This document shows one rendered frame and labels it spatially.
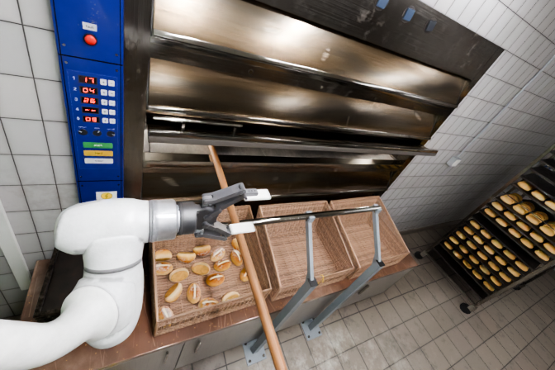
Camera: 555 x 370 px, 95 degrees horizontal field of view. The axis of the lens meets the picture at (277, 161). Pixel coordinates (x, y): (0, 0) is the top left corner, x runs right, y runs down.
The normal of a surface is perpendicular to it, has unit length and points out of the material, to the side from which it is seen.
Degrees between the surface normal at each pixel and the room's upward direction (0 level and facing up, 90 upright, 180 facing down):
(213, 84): 70
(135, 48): 90
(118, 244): 59
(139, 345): 0
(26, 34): 90
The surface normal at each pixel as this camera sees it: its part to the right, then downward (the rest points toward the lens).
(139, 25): 0.37, 0.66
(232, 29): 0.47, 0.36
